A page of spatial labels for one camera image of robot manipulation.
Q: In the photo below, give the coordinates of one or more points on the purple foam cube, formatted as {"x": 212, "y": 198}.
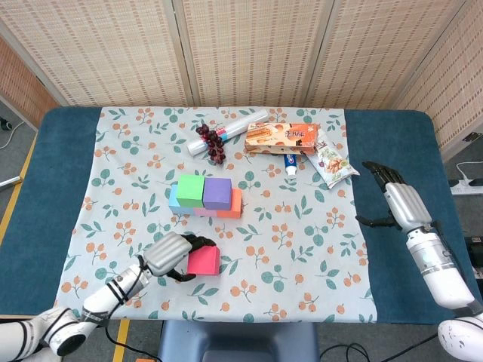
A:
{"x": 217, "y": 193}

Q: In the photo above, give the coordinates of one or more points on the small black floor object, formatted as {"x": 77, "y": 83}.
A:
{"x": 4, "y": 123}

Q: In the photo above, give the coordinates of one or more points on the black box with label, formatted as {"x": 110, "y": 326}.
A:
{"x": 476, "y": 245}

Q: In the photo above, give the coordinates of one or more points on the orange biscuit box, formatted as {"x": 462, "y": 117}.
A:
{"x": 287, "y": 137}

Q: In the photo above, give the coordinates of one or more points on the dark red grape bunch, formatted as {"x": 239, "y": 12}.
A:
{"x": 216, "y": 147}

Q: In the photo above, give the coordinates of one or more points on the grey metal bar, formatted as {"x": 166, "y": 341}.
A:
{"x": 10, "y": 181}

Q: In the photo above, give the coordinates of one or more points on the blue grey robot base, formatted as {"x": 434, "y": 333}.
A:
{"x": 234, "y": 339}

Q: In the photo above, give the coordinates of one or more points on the red foam cube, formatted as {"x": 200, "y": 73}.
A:
{"x": 205, "y": 262}

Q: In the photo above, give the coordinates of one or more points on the green foam cube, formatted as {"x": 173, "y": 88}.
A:
{"x": 190, "y": 190}

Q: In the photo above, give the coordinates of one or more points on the silver nut snack bag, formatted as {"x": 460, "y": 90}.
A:
{"x": 334, "y": 166}

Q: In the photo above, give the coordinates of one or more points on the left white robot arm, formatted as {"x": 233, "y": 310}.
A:
{"x": 102, "y": 298}

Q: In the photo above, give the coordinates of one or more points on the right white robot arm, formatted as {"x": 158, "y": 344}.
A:
{"x": 445, "y": 279}

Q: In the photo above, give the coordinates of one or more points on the pink foam cube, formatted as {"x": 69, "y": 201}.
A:
{"x": 205, "y": 213}

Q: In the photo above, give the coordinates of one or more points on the floral print tablecloth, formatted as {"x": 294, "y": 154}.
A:
{"x": 283, "y": 275}

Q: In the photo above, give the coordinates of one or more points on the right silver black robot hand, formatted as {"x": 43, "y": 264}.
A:
{"x": 405, "y": 203}

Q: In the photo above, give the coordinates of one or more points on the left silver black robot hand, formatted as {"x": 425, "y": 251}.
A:
{"x": 166, "y": 252}

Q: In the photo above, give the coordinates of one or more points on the small orange object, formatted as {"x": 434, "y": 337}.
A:
{"x": 145, "y": 360}

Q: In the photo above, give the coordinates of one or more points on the orange foam cube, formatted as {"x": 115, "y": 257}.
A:
{"x": 235, "y": 205}

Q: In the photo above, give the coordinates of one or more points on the white power strip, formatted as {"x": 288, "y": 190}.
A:
{"x": 466, "y": 187}

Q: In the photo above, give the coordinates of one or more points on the light blue foam cube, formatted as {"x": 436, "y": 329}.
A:
{"x": 173, "y": 200}

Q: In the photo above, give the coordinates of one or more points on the metal screen hinge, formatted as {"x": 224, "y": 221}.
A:
{"x": 470, "y": 137}

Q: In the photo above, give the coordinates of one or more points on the clear plastic wrap roll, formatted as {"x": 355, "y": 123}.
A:
{"x": 241, "y": 122}

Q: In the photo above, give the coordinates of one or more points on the bamboo folding screen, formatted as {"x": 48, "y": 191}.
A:
{"x": 245, "y": 49}

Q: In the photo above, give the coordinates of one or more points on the white blue toothpaste tube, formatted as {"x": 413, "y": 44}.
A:
{"x": 290, "y": 164}

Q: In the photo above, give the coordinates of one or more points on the teal table cover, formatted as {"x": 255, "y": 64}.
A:
{"x": 37, "y": 188}

